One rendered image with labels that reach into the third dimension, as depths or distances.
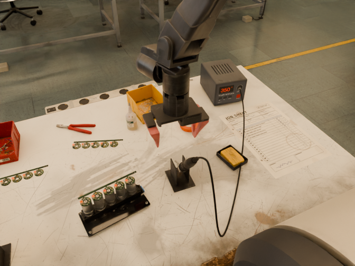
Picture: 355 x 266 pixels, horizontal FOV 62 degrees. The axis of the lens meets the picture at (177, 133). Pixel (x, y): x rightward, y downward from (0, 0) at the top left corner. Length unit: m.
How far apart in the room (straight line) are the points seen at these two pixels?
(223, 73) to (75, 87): 1.77
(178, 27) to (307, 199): 0.54
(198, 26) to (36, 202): 0.59
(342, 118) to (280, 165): 1.63
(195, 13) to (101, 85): 2.12
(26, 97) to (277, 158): 2.14
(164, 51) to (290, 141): 0.55
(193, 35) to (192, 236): 0.44
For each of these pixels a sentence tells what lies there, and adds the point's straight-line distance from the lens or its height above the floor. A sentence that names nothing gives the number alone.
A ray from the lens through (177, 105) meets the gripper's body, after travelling 0.63.
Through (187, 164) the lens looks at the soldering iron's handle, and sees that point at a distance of 0.66.
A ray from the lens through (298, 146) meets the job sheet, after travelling 0.97.
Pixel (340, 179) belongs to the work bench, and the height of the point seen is 0.75.
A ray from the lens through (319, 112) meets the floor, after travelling 2.47.
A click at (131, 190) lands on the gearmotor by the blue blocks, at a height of 0.79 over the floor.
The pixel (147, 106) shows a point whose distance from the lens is 1.05.
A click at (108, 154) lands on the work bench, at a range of 0.90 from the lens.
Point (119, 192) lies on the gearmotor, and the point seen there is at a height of 0.80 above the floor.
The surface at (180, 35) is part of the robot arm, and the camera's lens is 0.55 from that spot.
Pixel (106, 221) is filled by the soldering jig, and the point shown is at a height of 0.76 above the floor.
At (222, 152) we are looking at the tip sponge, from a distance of 0.87.
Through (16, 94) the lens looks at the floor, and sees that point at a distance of 2.74.
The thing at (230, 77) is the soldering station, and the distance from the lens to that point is 1.04.
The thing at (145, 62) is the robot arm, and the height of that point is 1.07.
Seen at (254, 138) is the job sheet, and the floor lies 0.75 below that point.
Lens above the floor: 1.39
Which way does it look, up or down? 42 degrees down
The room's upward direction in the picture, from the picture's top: straight up
